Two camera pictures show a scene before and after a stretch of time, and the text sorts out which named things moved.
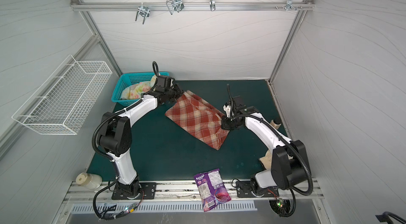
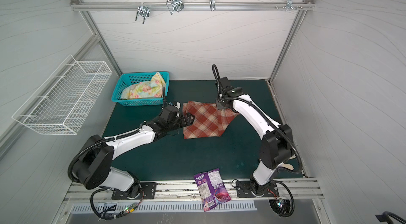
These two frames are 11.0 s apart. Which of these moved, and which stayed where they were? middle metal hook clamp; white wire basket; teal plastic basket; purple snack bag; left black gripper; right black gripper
Moved: right black gripper; left black gripper
Stayed: white wire basket; purple snack bag; middle metal hook clamp; teal plastic basket
